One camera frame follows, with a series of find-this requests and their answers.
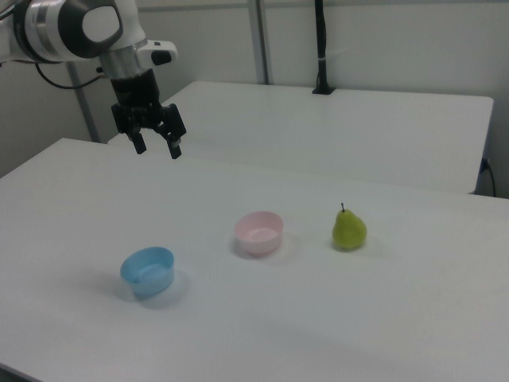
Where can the blue plastic bowl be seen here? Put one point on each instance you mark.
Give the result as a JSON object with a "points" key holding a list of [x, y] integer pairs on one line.
{"points": [[148, 274]]}

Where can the grey wall partition post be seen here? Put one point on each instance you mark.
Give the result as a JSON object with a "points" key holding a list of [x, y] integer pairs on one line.
{"points": [[84, 107], [260, 40]]}

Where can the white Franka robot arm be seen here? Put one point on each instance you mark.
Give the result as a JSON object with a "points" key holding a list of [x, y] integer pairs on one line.
{"points": [[47, 24]]}

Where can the pink plastic bowl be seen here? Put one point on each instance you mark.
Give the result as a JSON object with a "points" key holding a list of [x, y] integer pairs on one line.
{"points": [[258, 238]]}

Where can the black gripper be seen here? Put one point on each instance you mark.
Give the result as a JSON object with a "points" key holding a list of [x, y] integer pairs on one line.
{"points": [[135, 91]]}

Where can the black camera stand pole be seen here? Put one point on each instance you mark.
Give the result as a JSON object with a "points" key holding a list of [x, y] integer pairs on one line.
{"points": [[322, 47]]}

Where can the green pear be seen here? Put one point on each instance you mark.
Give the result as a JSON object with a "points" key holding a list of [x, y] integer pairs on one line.
{"points": [[349, 232]]}

